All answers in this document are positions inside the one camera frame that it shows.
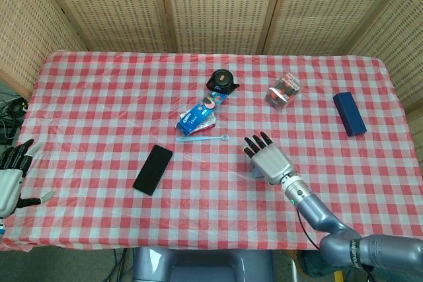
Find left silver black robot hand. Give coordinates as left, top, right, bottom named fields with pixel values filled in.
left=0, top=139, right=56, bottom=219

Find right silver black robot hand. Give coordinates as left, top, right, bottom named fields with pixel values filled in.
left=243, top=131, right=300, bottom=186

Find clear plastic snack package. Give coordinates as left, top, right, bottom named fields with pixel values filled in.
left=264, top=71, right=305, bottom=113

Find blue Oreo cookie pack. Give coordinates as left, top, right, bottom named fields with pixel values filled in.
left=174, top=92, right=229, bottom=136

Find dark blue rectangular box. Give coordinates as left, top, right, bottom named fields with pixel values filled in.
left=332, top=91, right=368, bottom=137

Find red silver foil pouch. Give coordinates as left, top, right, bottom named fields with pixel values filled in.
left=196, top=112, right=218, bottom=132

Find light blue toothbrush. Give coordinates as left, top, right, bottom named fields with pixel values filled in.
left=175, top=133, right=229, bottom=143

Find black smartphone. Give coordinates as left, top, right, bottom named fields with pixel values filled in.
left=132, top=144, right=174, bottom=196

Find red white checked tablecloth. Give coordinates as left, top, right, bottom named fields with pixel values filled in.
left=0, top=50, right=423, bottom=252

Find grey-blue robot torso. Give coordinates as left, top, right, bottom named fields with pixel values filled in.
left=132, top=247, right=275, bottom=282

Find woven rattan folding screen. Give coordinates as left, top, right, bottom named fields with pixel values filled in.
left=0, top=0, right=423, bottom=167

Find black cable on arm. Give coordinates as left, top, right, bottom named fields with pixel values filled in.
left=295, top=207, right=321, bottom=250

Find black floor cables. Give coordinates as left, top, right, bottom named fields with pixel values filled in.
left=0, top=96, right=28, bottom=146

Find black round device with strap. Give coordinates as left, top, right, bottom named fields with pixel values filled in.
left=206, top=69, right=241, bottom=95

